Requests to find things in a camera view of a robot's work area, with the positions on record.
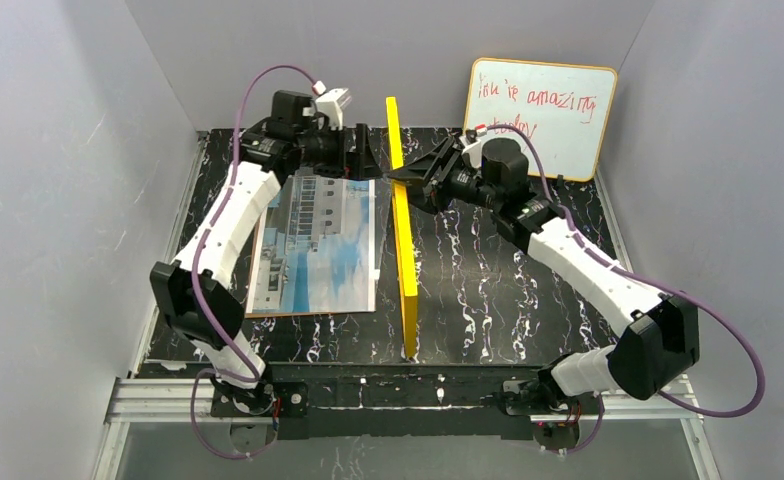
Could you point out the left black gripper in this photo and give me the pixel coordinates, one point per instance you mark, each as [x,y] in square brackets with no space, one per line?
[353,150]

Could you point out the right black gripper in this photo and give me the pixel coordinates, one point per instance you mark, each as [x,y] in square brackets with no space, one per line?
[445,175]

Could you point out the yellow wooden picture frame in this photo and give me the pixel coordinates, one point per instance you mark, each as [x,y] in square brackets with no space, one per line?
[405,257]

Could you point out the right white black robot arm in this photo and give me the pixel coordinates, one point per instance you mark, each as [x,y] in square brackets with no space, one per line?
[657,333]

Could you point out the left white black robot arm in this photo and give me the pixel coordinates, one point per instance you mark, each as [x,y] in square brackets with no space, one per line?
[192,291]

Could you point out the building and sky photo board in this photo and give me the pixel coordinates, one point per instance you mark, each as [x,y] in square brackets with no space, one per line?
[280,281]

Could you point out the whiteboard with red writing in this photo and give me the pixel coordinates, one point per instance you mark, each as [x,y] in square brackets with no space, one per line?
[560,109]

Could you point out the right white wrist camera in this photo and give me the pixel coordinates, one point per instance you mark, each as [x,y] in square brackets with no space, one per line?
[472,143]

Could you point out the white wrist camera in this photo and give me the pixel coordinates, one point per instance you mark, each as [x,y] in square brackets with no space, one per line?
[332,104]
[472,143]

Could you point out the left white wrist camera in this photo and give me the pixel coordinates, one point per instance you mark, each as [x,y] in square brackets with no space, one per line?
[332,104]

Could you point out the aluminium rail with black bases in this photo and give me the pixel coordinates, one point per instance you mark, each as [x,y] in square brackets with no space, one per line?
[319,400]

